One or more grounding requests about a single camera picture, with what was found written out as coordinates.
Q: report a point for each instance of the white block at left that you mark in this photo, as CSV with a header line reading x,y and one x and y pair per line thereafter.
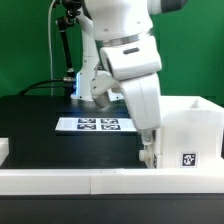
x,y
4,149

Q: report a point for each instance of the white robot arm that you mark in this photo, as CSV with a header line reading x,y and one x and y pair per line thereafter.
x,y
128,55

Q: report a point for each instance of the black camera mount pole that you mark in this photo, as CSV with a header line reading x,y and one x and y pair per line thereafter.
x,y
63,23

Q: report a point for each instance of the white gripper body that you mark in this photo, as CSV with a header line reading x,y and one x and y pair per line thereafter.
x,y
142,98

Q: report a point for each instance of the white L-shaped fence rail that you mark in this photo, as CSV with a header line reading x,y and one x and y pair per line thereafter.
x,y
115,181

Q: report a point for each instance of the white drawer cabinet box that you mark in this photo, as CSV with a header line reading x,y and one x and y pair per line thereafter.
x,y
191,133

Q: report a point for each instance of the white drawer front one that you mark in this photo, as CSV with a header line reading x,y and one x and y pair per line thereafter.
x,y
150,157

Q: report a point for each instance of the paper sheet with markers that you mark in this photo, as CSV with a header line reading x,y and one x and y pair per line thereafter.
x,y
74,124

